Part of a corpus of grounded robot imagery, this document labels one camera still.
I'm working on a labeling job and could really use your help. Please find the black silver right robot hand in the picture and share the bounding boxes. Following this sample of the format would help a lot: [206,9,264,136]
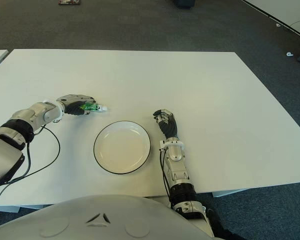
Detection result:
[152,108,178,139]

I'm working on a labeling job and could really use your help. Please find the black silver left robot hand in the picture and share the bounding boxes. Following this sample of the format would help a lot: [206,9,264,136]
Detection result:
[56,94,95,116]

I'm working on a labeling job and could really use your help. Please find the green white toothpaste tube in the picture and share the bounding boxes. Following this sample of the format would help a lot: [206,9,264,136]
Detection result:
[79,101,109,113]

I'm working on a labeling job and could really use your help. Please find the white plate with black rim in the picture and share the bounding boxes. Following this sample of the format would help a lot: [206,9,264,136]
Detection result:
[93,120,152,175]

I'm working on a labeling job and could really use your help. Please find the grey robot torso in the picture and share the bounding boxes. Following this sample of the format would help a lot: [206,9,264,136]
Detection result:
[0,194,216,240]

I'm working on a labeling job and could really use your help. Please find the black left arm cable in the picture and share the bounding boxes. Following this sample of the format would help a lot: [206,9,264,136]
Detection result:
[0,119,61,208]

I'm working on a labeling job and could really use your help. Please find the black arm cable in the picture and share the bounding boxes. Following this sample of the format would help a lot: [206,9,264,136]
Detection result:
[0,119,61,208]
[160,148,172,201]

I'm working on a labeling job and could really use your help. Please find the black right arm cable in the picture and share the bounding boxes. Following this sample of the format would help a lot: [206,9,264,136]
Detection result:
[160,148,172,201]

